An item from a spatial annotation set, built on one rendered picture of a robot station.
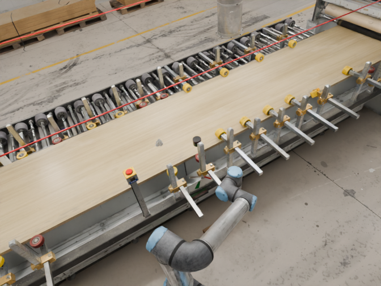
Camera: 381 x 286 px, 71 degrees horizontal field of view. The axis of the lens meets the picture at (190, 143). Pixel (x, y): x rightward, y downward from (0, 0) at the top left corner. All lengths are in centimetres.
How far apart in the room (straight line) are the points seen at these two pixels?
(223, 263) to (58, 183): 156
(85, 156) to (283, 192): 199
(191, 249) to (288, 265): 166
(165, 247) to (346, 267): 198
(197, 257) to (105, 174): 124
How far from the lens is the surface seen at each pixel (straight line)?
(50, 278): 203
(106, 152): 233
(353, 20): 392
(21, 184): 247
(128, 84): 313
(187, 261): 114
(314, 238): 287
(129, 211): 226
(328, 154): 352
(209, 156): 235
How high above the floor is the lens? 250
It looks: 46 degrees down
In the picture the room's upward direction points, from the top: 8 degrees counter-clockwise
